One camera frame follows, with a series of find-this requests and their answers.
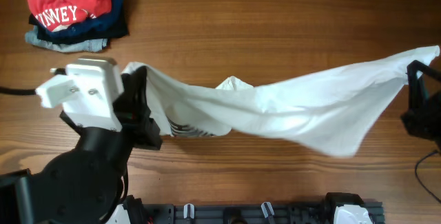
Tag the black folded garment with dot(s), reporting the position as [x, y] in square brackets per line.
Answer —
[115, 29]

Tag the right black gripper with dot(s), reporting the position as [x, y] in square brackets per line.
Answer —
[424, 112]

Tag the light blue folded jeans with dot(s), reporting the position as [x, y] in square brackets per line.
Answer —
[94, 45]

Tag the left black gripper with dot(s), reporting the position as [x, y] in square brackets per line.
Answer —
[149, 135]

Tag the white t-shirt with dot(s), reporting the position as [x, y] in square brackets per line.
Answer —
[330, 111]

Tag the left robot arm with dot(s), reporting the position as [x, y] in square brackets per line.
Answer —
[85, 184]

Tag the navy blue folded garment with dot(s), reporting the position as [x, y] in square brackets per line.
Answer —
[103, 17]

